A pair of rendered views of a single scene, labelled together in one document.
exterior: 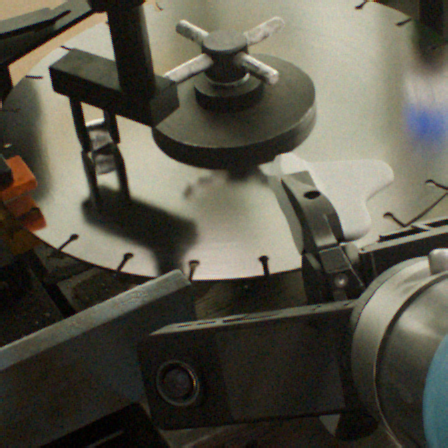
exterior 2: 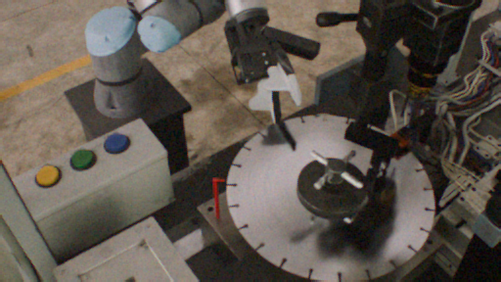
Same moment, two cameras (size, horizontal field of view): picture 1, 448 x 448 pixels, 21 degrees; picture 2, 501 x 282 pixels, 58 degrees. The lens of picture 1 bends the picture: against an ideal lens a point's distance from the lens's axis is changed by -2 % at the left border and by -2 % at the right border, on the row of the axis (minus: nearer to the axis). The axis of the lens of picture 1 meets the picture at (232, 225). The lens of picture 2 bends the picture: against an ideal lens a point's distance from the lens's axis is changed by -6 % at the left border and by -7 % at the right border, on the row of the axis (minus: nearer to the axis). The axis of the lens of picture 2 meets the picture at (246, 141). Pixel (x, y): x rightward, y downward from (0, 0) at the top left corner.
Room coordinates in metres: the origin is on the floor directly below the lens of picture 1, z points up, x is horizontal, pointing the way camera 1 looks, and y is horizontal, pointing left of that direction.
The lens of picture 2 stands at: (1.10, -0.23, 1.55)
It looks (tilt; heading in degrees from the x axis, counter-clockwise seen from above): 46 degrees down; 169
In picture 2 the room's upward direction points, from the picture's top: straight up
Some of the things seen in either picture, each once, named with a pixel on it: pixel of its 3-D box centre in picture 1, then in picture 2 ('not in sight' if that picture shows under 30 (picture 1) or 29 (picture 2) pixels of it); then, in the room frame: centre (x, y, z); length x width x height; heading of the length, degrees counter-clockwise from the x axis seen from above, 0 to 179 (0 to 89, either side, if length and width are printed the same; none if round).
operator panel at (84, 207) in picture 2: not in sight; (95, 191); (0.49, -0.41, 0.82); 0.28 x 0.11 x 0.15; 115
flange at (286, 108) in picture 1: (230, 92); (333, 182); (0.66, -0.01, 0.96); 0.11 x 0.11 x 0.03
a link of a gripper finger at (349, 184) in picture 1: (336, 183); (279, 84); (0.48, -0.06, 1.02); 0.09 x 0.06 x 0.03; 8
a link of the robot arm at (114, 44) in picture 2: not in sight; (114, 41); (0.13, -0.35, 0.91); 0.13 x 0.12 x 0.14; 132
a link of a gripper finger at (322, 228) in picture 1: (322, 241); (280, 65); (0.43, -0.04, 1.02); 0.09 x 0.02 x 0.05; 8
